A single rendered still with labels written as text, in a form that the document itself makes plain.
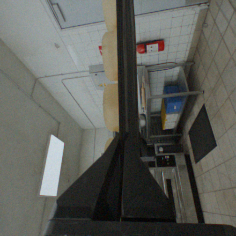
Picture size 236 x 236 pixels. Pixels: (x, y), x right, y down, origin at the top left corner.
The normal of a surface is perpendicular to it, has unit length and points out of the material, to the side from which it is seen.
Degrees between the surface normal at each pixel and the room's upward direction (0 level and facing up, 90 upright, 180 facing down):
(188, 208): 92
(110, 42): 90
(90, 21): 90
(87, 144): 90
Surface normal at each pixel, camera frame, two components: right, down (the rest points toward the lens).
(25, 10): 0.01, 0.88
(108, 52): -0.14, 0.21
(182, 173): -0.17, -0.46
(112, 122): -0.10, 0.60
